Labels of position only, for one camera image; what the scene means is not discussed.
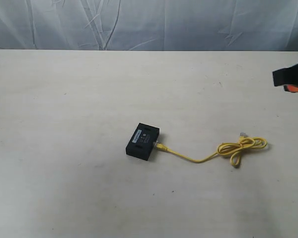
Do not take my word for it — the yellow ethernet cable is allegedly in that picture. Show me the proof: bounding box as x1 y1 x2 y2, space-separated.
152 132 268 169

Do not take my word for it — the small black electronic box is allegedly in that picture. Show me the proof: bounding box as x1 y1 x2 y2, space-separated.
126 123 160 161

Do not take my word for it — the white wrinkled backdrop curtain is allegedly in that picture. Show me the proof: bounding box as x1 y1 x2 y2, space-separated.
0 0 298 51

